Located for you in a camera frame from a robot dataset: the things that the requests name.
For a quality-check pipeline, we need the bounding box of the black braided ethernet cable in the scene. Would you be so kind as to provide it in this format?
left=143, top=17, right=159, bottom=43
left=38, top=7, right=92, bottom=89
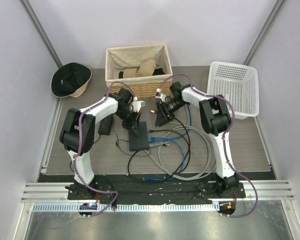
left=149, top=108, right=192, bottom=176

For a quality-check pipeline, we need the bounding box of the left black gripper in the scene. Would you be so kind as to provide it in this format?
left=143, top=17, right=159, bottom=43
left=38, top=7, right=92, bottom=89
left=114, top=108, right=141, bottom=136

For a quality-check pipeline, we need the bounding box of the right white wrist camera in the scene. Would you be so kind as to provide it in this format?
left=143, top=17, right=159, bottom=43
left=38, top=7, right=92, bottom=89
left=155, top=88, right=167, bottom=103

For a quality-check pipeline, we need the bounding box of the black power adapter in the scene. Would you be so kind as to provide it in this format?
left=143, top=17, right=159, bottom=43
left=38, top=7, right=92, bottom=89
left=98, top=114, right=113, bottom=136

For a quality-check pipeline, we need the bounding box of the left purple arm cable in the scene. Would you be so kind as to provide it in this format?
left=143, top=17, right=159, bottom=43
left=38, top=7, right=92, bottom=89
left=73, top=81, right=120, bottom=217

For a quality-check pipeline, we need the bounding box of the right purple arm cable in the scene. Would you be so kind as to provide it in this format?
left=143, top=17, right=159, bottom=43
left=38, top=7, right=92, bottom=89
left=156, top=74, right=260, bottom=219

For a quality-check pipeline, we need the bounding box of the white plastic perforated basket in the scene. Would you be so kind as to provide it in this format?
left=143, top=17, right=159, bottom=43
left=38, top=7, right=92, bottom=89
left=207, top=61, right=260, bottom=120

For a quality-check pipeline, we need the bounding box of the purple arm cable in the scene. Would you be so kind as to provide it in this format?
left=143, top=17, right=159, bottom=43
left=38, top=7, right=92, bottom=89
left=156, top=74, right=260, bottom=219
left=73, top=81, right=120, bottom=217

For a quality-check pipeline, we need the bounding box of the wicker basket with liner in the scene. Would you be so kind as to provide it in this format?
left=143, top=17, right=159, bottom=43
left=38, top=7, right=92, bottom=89
left=105, top=44, right=173, bottom=98

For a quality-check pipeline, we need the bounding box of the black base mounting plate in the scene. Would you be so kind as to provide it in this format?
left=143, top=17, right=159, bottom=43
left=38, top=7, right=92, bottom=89
left=38, top=171, right=274, bottom=205

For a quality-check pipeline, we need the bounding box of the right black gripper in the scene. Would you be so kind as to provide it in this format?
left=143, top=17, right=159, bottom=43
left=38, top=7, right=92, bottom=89
left=155, top=99, right=187, bottom=127

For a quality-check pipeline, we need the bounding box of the thin black power cord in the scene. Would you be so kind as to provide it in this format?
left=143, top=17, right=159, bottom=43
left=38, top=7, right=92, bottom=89
left=69, top=124, right=171, bottom=177

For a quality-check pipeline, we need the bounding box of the beige cap in basket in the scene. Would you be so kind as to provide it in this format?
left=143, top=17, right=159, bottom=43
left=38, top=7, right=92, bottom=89
left=122, top=59, right=156, bottom=79

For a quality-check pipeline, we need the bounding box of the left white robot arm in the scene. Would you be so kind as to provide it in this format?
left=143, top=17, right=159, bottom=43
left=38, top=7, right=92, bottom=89
left=59, top=88, right=146, bottom=200

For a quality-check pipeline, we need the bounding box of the black network switch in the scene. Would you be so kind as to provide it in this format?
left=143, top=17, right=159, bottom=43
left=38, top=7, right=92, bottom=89
left=128, top=121, right=150, bottom=152

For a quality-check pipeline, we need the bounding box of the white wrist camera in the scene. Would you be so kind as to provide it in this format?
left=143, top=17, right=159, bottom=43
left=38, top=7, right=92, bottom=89
left=155, top=88, right=167, bottom=103
left=131, top=100, right=146, bottom=113

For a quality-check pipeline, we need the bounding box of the black and beige bucket hat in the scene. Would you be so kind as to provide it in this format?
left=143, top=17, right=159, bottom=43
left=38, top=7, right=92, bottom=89
left=50, top=62, right=93, bottom=98

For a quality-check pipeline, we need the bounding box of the white slotted cable duct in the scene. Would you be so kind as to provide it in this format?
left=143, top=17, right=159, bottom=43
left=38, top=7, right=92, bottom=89
left=32, top=201, right=220, bottom=213

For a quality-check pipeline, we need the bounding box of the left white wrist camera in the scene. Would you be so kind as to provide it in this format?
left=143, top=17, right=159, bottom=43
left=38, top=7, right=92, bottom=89
left=131, top=100, right=146, bottom=113

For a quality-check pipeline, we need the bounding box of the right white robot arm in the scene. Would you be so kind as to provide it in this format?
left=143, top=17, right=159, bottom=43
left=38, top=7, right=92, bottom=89
left=155, top=82, right=239, bottom=198

